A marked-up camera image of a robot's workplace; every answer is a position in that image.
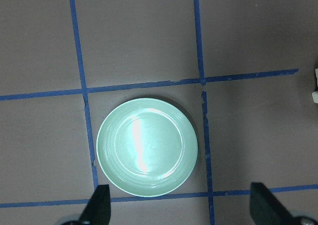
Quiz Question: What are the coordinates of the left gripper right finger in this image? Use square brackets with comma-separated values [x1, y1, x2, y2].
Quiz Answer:
[249, 182, 318, 225]

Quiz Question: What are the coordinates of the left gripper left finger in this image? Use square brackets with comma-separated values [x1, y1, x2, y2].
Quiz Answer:
[57, 184, 111, 225]

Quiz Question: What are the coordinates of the white rice cooker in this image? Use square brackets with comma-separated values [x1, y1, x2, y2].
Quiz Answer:
[312, 68, 318, 104]

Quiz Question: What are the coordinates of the left green plate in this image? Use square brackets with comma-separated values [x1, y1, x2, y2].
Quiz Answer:
[96, 98, 198, 197]

